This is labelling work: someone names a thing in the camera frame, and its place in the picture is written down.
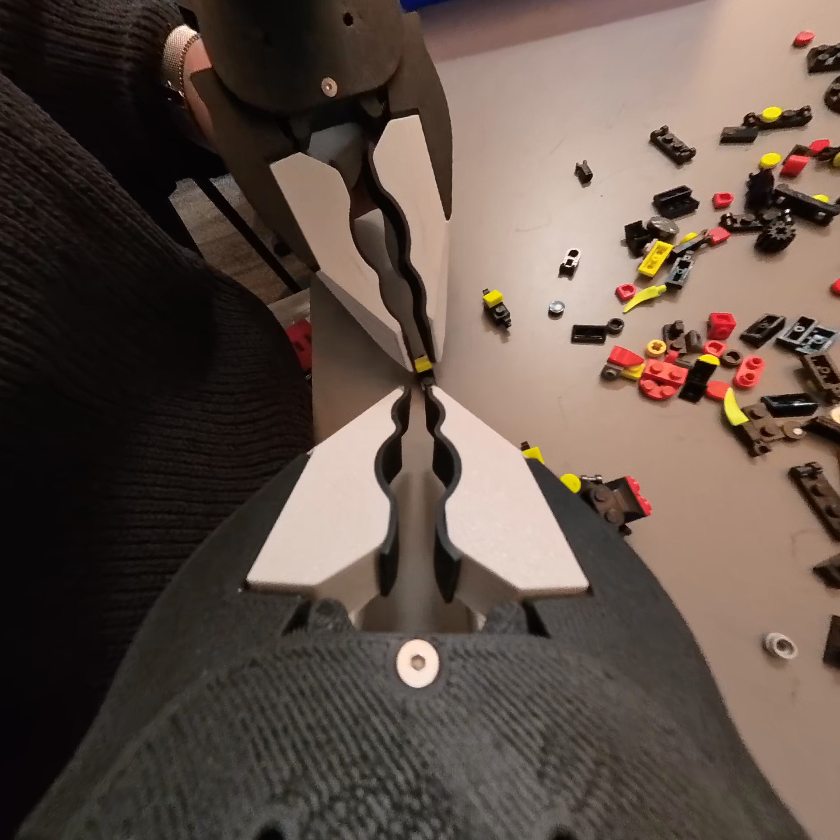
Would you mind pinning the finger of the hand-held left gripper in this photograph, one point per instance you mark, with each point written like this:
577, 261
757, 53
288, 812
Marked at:
417, 170
315, 216

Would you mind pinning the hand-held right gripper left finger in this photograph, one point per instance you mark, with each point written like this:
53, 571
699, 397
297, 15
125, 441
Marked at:
321, 525

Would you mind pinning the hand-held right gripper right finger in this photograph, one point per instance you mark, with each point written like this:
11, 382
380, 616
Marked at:
518, 525

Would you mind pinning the partly built lego model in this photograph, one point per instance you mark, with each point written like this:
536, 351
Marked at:
613, 499

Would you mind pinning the person's left forearm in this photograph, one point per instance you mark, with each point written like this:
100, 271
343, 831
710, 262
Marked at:
79, 39

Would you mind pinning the scattered loose lego pieces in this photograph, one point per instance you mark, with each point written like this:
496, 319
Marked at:
663, 380

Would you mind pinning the person's left hand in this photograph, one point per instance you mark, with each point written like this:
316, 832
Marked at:
200, 108

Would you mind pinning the black office chair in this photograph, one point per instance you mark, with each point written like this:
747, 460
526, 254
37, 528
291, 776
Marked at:
236, 223

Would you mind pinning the red printed magazine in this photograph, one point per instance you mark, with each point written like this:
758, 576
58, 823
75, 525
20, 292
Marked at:
298, 341

